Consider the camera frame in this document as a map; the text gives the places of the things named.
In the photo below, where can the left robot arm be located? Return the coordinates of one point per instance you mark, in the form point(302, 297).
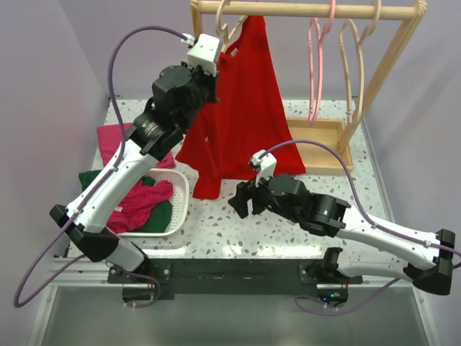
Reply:
point(178, 94)

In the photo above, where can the folded pink t shirt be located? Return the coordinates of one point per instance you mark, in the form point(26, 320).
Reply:
point(109, 138)

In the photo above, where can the dark green t shirt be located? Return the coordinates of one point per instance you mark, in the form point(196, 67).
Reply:
point(158, 216)

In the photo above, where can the pink hanger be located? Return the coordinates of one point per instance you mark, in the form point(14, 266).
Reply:
point(316, 79)

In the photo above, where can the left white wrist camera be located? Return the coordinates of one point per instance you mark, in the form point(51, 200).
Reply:
point(204, 51)

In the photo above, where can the red t shirt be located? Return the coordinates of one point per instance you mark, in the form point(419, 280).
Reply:
point(249, 116)

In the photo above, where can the wooden clothes rack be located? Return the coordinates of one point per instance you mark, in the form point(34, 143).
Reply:
point(358, 23)

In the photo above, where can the crumpled magenta t shirt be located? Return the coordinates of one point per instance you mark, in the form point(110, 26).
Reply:
point(144, 205)

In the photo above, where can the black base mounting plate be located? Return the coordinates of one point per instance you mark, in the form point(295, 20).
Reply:
point(226, 277)

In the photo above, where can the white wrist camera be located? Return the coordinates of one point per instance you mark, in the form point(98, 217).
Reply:
point(264, 163)
point(204, 51)

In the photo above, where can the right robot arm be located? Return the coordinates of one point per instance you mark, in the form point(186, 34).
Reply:
point(419, 257)

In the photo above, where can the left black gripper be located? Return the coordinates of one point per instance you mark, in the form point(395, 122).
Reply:
point(210, 78)

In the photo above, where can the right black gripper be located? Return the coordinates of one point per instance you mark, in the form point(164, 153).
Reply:
point(245, 191)

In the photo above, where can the white perforated plastic basket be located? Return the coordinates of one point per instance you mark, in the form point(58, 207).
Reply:
point(179, 201)

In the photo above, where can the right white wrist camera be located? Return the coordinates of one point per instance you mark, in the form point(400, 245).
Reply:
point(264, 163)

